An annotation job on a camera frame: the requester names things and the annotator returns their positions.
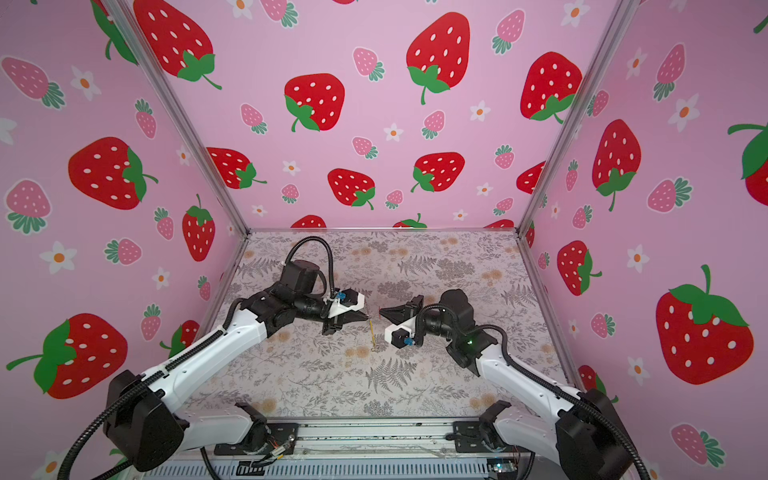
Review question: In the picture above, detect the grey keyring loop yellow tag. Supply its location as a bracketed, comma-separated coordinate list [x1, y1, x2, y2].
[368, 320, 378, 352]

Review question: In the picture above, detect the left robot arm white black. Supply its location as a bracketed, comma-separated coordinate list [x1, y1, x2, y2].
[104, 261, 368, 472]

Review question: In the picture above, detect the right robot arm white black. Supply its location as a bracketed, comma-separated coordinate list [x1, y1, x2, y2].
[379, 289, 647, 479]

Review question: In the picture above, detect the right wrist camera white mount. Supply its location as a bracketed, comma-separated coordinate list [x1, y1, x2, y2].
[385, 325, 414, 349]

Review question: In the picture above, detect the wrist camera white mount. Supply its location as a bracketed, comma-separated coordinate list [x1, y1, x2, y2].
[330, 289, 367, 314]
[385, 325, 414, 349]

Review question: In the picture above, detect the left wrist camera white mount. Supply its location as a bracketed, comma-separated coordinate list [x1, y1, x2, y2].
[330, 289, 367, 314]

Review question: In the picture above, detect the aluminium frame rail front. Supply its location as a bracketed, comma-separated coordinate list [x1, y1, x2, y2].
[116, 416, 631, 480]

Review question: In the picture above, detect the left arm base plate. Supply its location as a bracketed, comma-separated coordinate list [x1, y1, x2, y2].
[214, 422, 299, 456]

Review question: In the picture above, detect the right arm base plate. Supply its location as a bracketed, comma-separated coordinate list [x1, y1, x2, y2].
[445, 420, 529, 454]

